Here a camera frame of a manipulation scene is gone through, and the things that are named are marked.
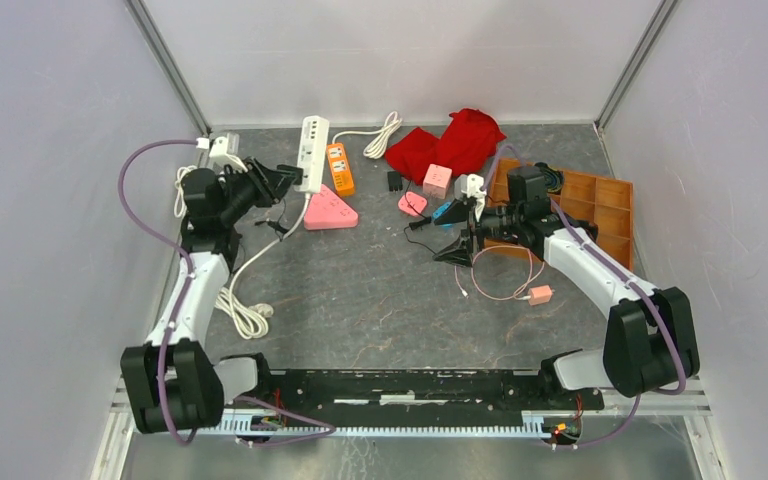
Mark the blue plug adapter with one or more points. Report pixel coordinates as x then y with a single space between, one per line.
440 211

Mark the red cloth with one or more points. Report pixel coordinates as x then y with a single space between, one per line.
464 147

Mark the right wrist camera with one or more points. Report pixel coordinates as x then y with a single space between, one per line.
471 191

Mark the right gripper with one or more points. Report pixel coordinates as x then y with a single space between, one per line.
459 253

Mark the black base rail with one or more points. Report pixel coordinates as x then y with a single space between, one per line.
418 398

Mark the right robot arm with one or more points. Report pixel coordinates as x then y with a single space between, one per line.
650 343

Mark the white power strip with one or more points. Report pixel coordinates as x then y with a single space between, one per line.
312 153

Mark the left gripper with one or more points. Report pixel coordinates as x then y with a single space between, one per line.
270 184

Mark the orange power strip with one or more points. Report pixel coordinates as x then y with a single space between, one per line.
339 167

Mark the pink plug adapter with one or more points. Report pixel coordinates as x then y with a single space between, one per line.
539 295
412 204

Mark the pink power strip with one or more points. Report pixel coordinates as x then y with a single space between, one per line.
327 211

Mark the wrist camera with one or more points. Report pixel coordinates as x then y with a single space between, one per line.
471 191
224 152

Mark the pink cube socket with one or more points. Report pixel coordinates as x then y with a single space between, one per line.
437 181

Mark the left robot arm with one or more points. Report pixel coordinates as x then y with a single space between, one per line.
171 383

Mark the black power adapter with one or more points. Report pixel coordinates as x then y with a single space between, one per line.
394 181

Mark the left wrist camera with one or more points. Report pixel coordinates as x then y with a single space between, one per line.
224 152

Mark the orange compartment tray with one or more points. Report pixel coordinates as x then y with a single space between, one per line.
606 203

